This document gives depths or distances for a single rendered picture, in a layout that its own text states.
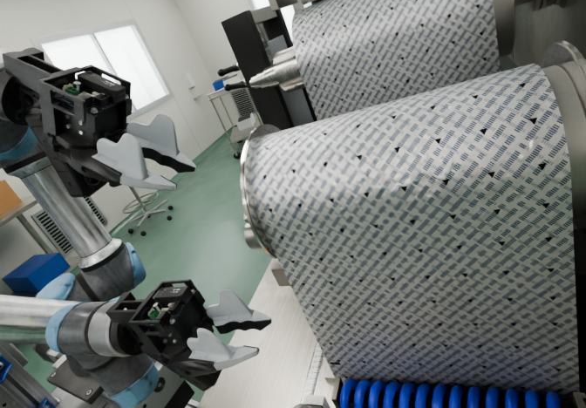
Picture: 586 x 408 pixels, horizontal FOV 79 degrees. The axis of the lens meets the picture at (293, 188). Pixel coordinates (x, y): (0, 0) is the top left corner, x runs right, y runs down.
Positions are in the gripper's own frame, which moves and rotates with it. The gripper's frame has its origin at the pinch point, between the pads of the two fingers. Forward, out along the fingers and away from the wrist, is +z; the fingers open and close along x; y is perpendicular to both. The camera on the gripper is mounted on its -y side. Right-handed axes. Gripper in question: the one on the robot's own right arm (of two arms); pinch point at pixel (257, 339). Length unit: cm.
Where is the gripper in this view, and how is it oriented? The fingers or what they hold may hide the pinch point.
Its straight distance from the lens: 47.0
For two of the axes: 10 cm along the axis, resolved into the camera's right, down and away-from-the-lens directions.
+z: 8.9, -1.7, -4.2
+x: 2.9, -5.1, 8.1
